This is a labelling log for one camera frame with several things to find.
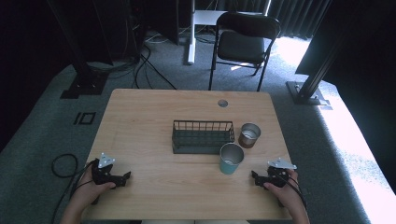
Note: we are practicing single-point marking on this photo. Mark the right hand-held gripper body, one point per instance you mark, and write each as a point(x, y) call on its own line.
point(277, 174)

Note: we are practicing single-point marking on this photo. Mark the person's right hand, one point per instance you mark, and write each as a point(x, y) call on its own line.
point(286, 194)

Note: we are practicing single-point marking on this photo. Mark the silver metal cup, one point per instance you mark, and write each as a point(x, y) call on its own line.
point(248, 138)

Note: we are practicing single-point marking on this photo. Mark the dark curtain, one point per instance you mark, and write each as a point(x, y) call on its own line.
point(295, 15)

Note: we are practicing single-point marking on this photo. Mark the teal metal cup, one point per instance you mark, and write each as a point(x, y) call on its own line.
point(231, 161)

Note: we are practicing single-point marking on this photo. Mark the black folding chair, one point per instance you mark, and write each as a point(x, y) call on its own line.
point(241, 46)

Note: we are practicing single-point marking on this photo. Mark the black metal stand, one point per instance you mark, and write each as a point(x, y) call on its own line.
point(85, 82)
point(306, 90)

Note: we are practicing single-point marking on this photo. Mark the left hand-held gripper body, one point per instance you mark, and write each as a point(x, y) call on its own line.
point(101, 174)

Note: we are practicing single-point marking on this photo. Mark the person's left hand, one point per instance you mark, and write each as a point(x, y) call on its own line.
point(90, 193)

